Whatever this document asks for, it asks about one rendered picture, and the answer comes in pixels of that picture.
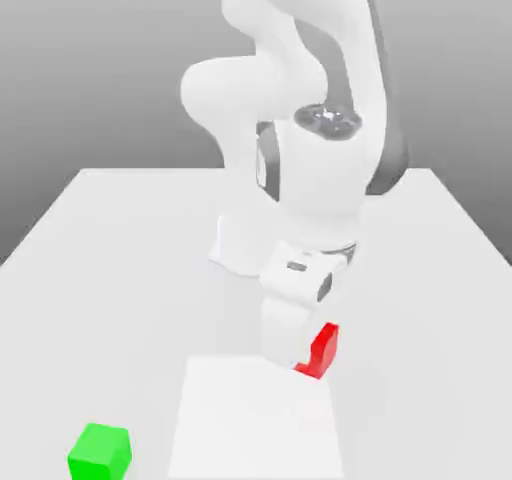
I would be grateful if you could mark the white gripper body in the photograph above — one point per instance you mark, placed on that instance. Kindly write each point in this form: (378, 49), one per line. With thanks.
(282, 334)

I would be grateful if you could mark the small red cube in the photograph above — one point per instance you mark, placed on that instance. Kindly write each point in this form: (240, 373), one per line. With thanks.
(323, 352)

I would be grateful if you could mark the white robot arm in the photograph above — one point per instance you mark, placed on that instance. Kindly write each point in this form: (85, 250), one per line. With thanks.
(320, 192)

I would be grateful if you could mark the small green cube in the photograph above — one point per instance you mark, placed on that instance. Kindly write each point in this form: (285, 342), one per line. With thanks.
(100, 454)

